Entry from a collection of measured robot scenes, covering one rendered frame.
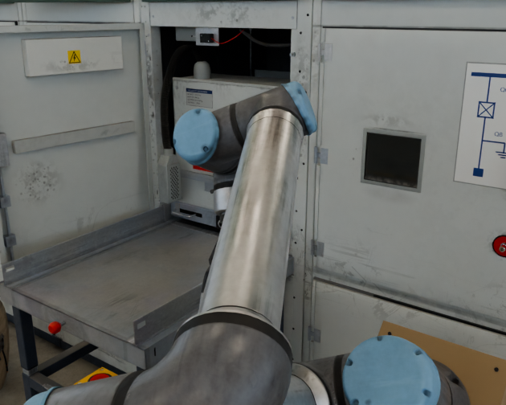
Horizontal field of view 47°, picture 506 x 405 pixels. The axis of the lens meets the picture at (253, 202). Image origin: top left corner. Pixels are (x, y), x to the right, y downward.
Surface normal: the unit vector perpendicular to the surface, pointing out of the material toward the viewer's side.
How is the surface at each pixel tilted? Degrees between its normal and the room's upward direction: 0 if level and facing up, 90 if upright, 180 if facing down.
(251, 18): 90
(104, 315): 0
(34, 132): 90
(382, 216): 90
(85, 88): 90
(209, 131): 67
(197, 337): 28
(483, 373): 47
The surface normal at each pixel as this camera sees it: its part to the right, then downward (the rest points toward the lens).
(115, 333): 0.00, -0.95
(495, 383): -0.44, -0.46
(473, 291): -0.58, 0.25
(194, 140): -0.47, -0.12
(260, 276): 0.49, -0.66
